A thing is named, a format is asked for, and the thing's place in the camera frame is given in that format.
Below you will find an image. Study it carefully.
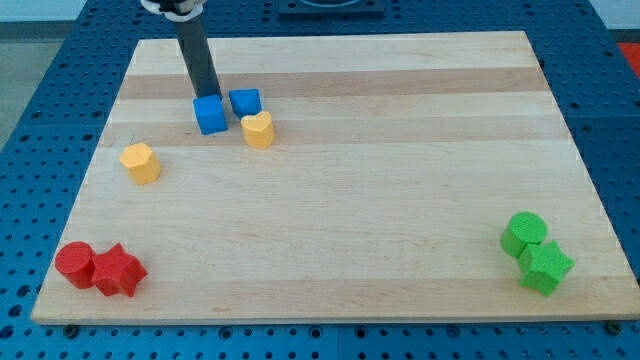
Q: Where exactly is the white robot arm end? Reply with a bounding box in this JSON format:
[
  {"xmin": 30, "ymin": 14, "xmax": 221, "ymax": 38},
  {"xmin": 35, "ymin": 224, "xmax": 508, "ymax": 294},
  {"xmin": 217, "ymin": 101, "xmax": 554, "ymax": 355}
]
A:
[{"xmin": 140, "ymin": 0, "xmax": 207, "ymax": 22}]

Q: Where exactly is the blue cube block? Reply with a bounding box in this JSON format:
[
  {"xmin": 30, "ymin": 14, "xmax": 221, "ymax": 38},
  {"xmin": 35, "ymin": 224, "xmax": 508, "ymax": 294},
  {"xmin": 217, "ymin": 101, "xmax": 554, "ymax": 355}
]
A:
[{"xmin": 193, "ymin": 95, "xmax": 228, "ymax": 135}]

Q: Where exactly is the yellow hexagon block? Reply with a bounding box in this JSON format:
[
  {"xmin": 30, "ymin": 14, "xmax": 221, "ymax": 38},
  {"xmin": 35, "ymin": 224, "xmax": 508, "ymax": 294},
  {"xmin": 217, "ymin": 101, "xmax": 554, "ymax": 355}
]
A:
[{"xmin": 119, "ymin": 143, "xmax": 162, "ymax": 185}]

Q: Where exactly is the yellow heart block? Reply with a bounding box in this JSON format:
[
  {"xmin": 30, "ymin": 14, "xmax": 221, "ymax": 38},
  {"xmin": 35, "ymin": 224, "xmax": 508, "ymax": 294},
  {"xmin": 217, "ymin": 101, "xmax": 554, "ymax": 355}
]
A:
[{"xmin": 241, "ymin": 111, "xmax": 275, "ymax": 149}]

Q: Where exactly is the light wooden board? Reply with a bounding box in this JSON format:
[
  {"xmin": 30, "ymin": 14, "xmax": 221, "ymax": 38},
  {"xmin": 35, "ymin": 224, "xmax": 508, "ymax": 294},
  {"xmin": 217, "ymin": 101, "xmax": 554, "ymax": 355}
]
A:
[{"xmin": 32, "ymin": 31, "xmax": 639, "ymax": 325}]

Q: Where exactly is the blue triangular block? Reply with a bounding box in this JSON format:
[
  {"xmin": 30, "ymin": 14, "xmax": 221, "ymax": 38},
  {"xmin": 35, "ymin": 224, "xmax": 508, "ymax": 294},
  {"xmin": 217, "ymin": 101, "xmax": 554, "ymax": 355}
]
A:
[{"xmin": 229, "ymin": 88, "xmax": 262, "ymax": 119}]

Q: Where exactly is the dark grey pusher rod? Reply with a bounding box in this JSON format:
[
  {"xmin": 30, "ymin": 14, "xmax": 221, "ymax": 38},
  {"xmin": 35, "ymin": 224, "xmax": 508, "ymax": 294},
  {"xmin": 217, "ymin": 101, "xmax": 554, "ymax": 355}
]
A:
[{"xmin": 174, "ymin": 15, "xmax": 222, "ymax": 98}]

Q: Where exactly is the green cylinder block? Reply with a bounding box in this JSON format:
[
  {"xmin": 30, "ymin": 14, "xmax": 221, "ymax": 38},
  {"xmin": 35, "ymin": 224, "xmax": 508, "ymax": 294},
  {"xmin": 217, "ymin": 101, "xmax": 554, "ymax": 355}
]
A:
[{"xmin": 500, "ymin": 212, "xmax": 548, "ymax": 258}]

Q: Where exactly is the red star block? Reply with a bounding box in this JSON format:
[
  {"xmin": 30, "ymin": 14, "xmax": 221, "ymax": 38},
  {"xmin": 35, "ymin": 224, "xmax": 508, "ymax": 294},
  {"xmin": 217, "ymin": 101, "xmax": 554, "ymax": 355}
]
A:
[{"xmin": 91, "ymin": 243, "xmax": 147, "ymax": 297}]

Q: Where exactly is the green star block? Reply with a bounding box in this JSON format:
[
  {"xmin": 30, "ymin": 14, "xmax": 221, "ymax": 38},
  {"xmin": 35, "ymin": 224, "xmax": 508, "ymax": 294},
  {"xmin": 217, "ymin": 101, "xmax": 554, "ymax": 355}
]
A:
[{"xmin": 518, "ymin": 241, "xmax": 575, "ymax": 296}]

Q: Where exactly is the red cylinder block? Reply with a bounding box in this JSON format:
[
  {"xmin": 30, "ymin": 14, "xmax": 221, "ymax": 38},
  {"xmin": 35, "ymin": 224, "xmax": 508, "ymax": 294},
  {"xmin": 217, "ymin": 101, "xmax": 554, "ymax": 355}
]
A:
[{"xmin": 54, "ymin": 241, "xmax": 95, "ymax": 289}]

